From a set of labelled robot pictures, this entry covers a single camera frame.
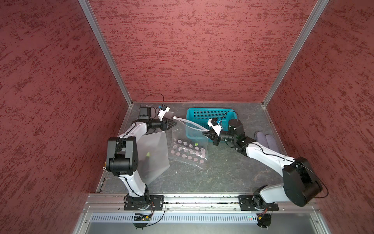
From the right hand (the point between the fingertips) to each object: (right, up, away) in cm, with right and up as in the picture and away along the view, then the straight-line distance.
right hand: (203, 134), depth 81 cm
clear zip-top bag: (-21, +11, +1) cm, 23 cm away
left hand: (-18, +5, +8) cm, 20 cm away
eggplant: (-4, -7, +4) cm, 9 cm away
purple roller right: (+47, -8, +14) cm, 50 cm away
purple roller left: (+41, -5, +16) cm, 44 cm away
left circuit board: (-34, -41, -9) cm, 54 cm away
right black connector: (+29, -41, -11) cm, 51 cm away
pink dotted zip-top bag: (-8, -7, +6) cm, 12 cm away
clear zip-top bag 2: (-31, -17, +8) cm, 36 cm away
